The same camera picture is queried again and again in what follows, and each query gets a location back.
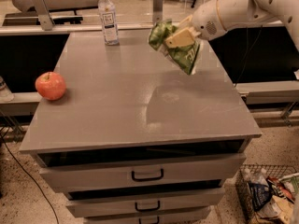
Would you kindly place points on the red snack bag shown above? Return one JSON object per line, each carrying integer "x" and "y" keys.
{"x": 278, "y": 189}

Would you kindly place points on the dark blue snack bag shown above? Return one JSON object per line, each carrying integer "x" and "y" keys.
{"x": 260, "y": 192}

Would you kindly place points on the red apple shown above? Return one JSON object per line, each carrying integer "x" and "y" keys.
{"x": 50, "y": 86}

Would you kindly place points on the grey drawer cabinet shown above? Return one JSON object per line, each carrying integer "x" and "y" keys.
{"x": 129, "y": 103}

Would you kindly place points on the middle grey drawer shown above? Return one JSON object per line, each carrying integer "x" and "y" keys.
{"x": 145, "y": 203}

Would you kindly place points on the bottom grey drawer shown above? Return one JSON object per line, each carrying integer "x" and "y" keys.
{"x": 174, "y": 216}

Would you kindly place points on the cream snack bag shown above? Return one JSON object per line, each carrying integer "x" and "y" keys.
{"x": 277, "y": 208}

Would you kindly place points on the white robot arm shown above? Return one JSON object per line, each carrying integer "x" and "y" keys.
{"x": 253, "y": 13}

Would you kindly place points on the green jalapeno chip bag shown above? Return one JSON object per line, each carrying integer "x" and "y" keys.
{"x": 183, "y": 57}

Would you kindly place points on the grey drawer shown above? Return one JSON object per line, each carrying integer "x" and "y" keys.
{"x": 127, "y": 174}
{"x": 145, "y": 203}
{"x": 174, "y": 216}

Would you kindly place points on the top grey drawer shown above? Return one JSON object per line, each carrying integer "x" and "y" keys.
{"x": 127, "y": 174}

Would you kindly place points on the clear plastic water bottle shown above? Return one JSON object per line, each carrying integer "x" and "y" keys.
{"x": 107, "y": 13}

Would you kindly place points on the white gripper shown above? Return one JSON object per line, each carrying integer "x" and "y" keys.
{"x": 206, "y": 21}

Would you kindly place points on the wire mesh basket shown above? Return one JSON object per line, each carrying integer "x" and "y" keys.
{"x": 243, "y": 191}

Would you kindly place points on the metal railing frame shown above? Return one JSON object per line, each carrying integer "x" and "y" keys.
{"x": 86, "y": 9}

